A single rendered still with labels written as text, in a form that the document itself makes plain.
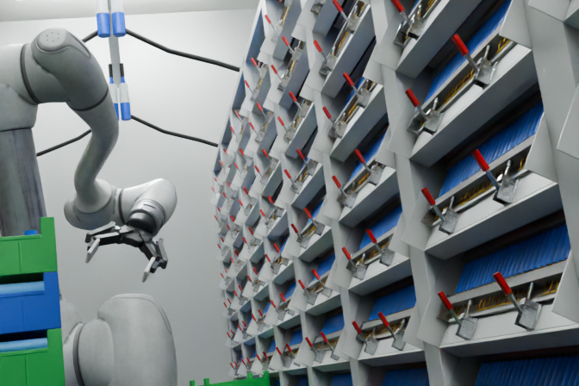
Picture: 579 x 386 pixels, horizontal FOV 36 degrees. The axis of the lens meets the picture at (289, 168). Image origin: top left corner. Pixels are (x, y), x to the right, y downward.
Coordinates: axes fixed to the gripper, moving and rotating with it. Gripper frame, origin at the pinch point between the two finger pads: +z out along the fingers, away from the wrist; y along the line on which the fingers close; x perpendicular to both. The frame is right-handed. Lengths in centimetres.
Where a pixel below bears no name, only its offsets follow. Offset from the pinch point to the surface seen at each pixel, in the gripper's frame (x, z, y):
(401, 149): -50, 3, 50
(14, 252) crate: -41, 67, -3
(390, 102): -55, -9, 46
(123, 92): 107, -347, -83
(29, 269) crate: -40, 68, 0
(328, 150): -19, -61, 39
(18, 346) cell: -32, 74, 2
